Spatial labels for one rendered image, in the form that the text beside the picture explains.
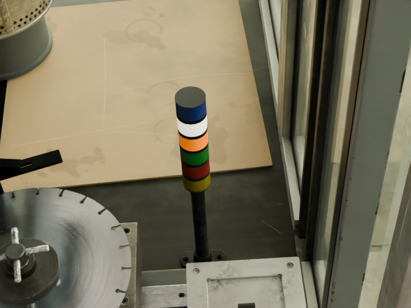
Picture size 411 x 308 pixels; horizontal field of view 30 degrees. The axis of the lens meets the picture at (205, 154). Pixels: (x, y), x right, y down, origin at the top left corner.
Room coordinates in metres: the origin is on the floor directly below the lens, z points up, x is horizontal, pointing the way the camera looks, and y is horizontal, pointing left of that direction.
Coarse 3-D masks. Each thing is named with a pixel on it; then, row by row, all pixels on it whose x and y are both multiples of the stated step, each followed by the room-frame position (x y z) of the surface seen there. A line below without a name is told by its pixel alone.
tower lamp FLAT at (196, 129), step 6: (180, 120) 0.79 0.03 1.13; (204, 120) 0.79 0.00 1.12; (180, 126) 0.79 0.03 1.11; (186, 126) 0.78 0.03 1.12; (192, 126) 0.78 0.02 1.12; (198, 126) 0.79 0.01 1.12; (204, 126) 0.79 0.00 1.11; (180, 132) 0.79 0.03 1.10; (186, 132) 0.78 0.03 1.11; (192, 132) 0.78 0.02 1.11; (198, 132) 0.78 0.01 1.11; (204, 132) 0.79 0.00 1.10
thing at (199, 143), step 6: (180, 138) 0.79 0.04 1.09; (186, 138) 0.78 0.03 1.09; (192, 138) 0.78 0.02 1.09; (198, 138) 0.78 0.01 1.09; (204, 138) 0.79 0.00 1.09; (180, 144) 0.79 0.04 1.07; (186, 144) 0.79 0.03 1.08; (192, 144) 0.78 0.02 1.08; (198, 144) 0.78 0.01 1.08; (204, 144) 0.79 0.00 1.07; (186, 150) 0.79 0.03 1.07; (192, 150) 0.78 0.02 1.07; (198, 150) 0.78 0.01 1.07
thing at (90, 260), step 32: (32, 192) 0.82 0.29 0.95; (64, 192) 0.82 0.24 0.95; (0, 224) 0.76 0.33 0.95; (32, 224) 0.75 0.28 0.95; (64, 224) 0.75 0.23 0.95; (96, 224) 0.75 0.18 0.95; (64, 256) 0.69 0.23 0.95; (96, 256) 0.68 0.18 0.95; (128, 256) 0.68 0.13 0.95; (64, 288) 0.63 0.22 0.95; (96, 288) 0.63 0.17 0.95
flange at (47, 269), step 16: (32, 240) 0.71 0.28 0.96; (32, 256) 0.67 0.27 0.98; (48, 256) 0.68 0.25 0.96; (0, 272) 0.66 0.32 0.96; (32, 272) 0.65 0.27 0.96; (48, 272) 0.65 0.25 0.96; (0, 288) 0.63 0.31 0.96; (16, 288) 0.63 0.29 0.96; (32, 288) 0.63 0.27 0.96; (48, 288) 0.63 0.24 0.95
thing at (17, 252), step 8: (16, 232) 0.70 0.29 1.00; (16, 240) 0.69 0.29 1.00; (8, 248) 0.67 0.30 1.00; (16, 248) 0.67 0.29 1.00; (24, 248) 0.67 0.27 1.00; (32, 248) 0.67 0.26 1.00; (40, 248) 0.67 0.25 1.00; (48, 248) 0.67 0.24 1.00; (0, 256) 0.66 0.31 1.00; (8, 256) 0.66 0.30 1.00; (16, 256) 0.65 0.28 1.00; (24, 256) 0.66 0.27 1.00; (16, 264) 0.64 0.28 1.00; (24, 264) 0.66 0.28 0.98; (16, 272) 0.63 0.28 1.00; (16, 280) 0.62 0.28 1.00
